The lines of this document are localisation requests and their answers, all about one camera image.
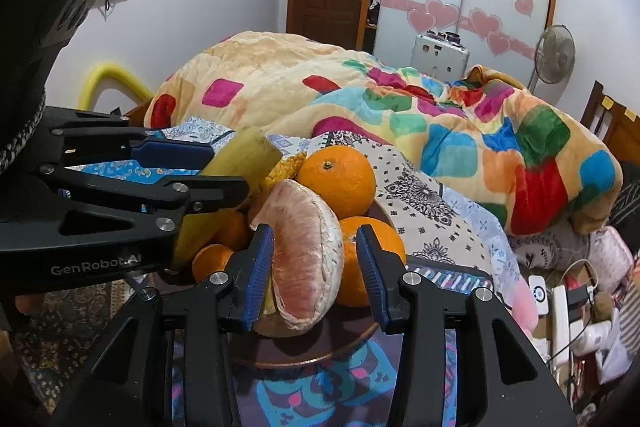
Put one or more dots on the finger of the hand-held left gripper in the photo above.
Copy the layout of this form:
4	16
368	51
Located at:
170	153
200	194

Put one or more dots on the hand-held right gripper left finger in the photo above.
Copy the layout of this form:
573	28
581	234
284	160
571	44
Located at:
257	277

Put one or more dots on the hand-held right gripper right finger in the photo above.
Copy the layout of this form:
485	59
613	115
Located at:
372	277

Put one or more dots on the large orange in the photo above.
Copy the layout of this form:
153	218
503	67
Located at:
350	257
340	182

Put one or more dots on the small mandarin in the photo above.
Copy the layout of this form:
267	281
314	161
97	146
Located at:
210	262
232	229

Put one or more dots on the pomelo segment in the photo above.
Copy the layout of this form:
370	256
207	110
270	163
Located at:
305	247

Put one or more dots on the yellow corn piece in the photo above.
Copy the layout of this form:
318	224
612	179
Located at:
240	152

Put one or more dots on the purple plate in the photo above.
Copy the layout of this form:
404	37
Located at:
310	349

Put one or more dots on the person's left hand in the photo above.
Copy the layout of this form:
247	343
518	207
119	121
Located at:
30	307

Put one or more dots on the patterned bed sheet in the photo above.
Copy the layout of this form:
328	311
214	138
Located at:
425	197

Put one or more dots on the yellow foam tube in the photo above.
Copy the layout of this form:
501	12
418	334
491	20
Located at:
107	71

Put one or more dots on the colourful patchwork blanket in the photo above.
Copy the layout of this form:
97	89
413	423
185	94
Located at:
300	72

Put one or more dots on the small white round-button device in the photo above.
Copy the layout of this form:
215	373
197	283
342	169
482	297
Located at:
538	292

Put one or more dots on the grey patterned pillow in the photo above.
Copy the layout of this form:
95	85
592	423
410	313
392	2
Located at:
550	244

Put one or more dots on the white power strip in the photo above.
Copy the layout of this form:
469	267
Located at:
560	322

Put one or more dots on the white hard case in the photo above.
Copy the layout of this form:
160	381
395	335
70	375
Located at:
435	57

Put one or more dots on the pink white cloth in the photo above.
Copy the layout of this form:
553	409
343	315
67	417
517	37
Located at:
612	252

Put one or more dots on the dark jar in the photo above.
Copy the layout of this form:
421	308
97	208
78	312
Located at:
453	38
440	36

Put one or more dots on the black backpack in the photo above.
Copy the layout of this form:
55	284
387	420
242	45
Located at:
625	204

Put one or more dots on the wooden bed headboard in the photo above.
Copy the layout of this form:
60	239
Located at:
615	127

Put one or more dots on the white standing fan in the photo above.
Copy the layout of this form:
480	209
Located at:
555	54

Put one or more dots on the wooden bed frame rail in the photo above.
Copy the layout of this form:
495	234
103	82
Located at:
137	114

